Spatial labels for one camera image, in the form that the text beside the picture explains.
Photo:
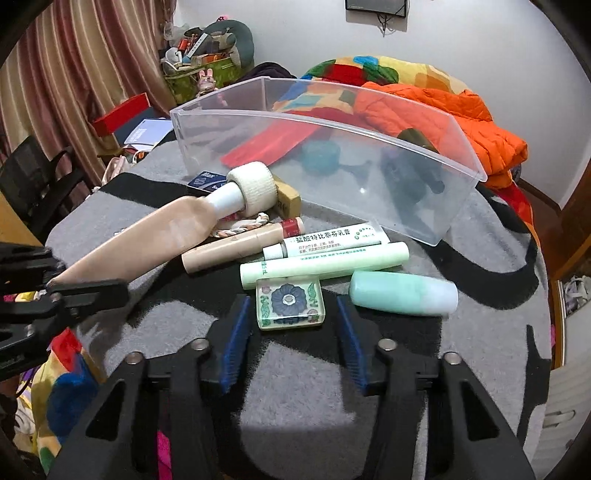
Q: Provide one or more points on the white slatted furniture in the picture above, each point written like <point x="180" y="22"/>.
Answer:
<point x="568" y="406"/>

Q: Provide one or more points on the wall screen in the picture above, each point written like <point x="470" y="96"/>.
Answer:
<point x="374" y="5"/>

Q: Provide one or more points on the green storage bag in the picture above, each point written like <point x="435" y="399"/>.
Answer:
<point x="184" y="87"/>

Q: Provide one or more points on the black object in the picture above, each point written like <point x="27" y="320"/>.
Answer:
<point x="411" y="180"/>

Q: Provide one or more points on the orange down jacket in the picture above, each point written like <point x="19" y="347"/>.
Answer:
<point x="485" y="138"/>

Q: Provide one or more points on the colourful patterned blanket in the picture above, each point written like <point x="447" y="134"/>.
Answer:
<point x="351" y="69"/>

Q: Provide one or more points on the bunny figurine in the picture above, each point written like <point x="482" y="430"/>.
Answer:
<point x="207" y="83"/>

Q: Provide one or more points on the grey and black blanket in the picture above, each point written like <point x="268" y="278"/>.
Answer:
<point x="295" y="415"/>

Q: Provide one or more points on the white ointment tube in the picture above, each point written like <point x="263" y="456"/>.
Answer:
<point x="332" y="240"/>

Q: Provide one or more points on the dark cloth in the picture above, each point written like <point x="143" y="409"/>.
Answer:
<point x="268" y="71"/>

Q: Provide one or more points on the small yellow box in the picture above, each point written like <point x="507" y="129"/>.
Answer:
<point x="288" y="198"/>

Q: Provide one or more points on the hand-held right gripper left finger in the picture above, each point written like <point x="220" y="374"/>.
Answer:
<point x="235" y="341"/>

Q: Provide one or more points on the beige squeeze tube white cap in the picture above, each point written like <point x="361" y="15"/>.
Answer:
<point x="138" y="240"/>

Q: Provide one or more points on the teal round jar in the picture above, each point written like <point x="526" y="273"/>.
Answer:
<point x="321" y="157"/>

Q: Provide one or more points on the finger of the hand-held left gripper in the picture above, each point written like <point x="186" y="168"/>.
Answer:
<point x="27" y="265"/>
<point x="87" y="295"/>

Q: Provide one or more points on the striped curtain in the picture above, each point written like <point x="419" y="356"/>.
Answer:
<point x="69" y="69"/>

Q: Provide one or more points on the mint green bottle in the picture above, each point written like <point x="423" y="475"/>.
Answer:
<point x="401" y="293"/>

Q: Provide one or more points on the white paper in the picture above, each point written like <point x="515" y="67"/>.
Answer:
<point x="147" y="134"/>

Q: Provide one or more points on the red packet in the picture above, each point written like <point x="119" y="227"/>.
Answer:
<point x="272" y="143"/>

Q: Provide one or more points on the square flower-pattern glass box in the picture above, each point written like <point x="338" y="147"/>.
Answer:
<point x="288" y="302"/>

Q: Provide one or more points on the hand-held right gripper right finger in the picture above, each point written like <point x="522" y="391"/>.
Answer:
<point x="353" y="346"/>

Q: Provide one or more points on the black chair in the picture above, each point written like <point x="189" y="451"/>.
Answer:
<point x="32" y="175"/>

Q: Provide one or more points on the white shoe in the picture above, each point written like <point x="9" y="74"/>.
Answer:
<point x="577" y="293"/>

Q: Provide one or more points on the light green tube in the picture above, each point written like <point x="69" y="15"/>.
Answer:
<point x="323" y="265"/>

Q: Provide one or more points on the white bandage roll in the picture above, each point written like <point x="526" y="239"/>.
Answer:
<point x="254" y="184"/>

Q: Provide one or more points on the red box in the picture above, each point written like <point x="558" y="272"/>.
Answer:
<point x="122" y="113"/>

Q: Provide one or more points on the clear plastic bin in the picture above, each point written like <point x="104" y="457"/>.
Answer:
<point x="415" y="203"/>

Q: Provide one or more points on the pink bag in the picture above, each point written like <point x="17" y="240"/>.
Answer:
<point x="115" y="168"/>

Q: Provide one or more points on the small blue box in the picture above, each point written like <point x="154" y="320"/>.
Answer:
<point x="207" y="182"/>

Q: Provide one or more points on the beige cylinder tube red label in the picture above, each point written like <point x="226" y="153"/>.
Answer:
<point x="221" y="249"/>

